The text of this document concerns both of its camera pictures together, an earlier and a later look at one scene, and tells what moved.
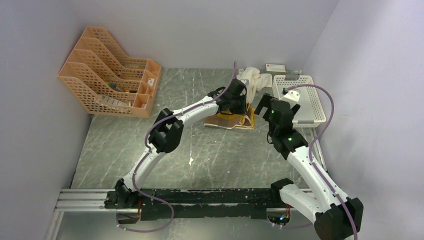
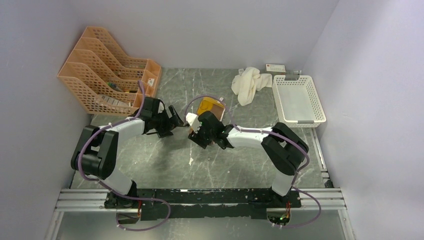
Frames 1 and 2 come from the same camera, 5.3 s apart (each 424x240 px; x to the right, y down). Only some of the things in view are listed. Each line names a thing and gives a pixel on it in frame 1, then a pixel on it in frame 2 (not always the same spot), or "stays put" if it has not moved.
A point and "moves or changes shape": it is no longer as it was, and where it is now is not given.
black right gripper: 265,102 → 197,138
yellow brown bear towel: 227,119 moves or changes shape
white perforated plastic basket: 311,113 stays put
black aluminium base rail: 167,204 stays put
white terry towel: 257,80 stays put
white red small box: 275,68 stays put
